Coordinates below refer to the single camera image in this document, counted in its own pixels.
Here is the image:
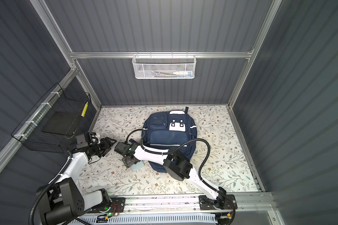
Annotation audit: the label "light green calculator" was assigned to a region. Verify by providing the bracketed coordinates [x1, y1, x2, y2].
[130, 161, 145, 172]

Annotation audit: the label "navy blue student backpack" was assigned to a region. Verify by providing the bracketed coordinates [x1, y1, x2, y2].
[142, 106, 198, 173]

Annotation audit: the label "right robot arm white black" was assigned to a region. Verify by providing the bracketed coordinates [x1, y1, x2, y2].
[114, 139, 227, 209]

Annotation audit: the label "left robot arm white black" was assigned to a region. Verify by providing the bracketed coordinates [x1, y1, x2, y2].
[28, 132, 116, 225]

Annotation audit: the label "pens in white basket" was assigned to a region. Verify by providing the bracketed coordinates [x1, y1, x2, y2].
[152, 71, 193, 78]

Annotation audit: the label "black wire wall basket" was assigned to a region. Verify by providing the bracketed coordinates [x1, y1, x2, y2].
[11, 84, 91, 153]

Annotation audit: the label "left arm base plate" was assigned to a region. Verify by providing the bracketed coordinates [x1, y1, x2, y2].
[88, 197, 126, 214]

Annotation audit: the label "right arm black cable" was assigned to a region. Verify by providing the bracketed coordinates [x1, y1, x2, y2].
[125, 128, 237, 225]

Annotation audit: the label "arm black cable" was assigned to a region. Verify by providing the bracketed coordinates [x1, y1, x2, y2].
[125, 128, 237, 225]
[28, 132, 102, 225]

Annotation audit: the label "white wire mesh basket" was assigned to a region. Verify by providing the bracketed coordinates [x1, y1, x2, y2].
[132, 55, 197, 79]

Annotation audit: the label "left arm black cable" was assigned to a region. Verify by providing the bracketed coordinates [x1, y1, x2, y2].
[28, 132, 102, 225]

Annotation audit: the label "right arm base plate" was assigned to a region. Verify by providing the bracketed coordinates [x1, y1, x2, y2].
[198, 195, 238, 211]

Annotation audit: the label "aluminium front rail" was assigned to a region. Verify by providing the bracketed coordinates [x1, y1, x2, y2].
[45, 192, 277, 217]

